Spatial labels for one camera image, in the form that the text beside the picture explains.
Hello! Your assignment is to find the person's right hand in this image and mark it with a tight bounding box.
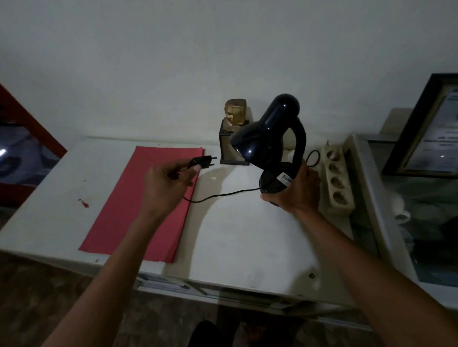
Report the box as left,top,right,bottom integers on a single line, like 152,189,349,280
259,163,323,220

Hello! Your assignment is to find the person's left hand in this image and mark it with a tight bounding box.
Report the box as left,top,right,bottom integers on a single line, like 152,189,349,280
138,159,204,223

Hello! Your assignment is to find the black lamp cord with plug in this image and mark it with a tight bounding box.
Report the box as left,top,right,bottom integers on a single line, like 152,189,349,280
181,154,262,204

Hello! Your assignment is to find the black desk lamp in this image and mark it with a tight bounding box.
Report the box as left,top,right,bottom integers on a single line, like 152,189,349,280
227,93,310,210

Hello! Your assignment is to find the person's right forearm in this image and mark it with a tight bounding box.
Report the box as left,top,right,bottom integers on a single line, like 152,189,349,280
293,203,458,347

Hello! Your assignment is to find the person's left forearm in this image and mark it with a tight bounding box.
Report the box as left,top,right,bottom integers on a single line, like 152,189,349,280
22,211,176,347

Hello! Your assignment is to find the white power strip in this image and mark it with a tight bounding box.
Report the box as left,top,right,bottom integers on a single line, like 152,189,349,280
314,143,356,216

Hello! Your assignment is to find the red paper folder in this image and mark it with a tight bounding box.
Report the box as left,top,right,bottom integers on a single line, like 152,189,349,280
74,143,211,267

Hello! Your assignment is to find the gold head figurine, dark base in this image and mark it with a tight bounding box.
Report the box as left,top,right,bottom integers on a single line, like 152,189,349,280
217,98,253,167

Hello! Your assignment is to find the white glass display cabinet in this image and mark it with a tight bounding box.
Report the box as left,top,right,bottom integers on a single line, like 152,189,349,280
345,128,458,318

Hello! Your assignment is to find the white cup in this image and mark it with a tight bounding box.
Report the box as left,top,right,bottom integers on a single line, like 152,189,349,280
390,190,412,225

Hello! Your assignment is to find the black framed certificate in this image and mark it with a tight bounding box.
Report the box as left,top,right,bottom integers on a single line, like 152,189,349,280
377,72,458,182

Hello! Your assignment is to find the person's dark trouser leg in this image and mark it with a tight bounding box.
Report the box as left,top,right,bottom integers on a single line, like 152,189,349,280
182,320,223,347

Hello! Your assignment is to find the shiny plastic-wrapped item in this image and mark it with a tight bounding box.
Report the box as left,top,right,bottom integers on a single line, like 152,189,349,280
0,122,60,187

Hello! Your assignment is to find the black power strip cable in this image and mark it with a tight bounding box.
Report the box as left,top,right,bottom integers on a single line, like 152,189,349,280
305,149,322,169

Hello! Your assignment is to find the red shelf frame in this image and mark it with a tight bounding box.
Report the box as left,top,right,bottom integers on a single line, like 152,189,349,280
0,61,70,209

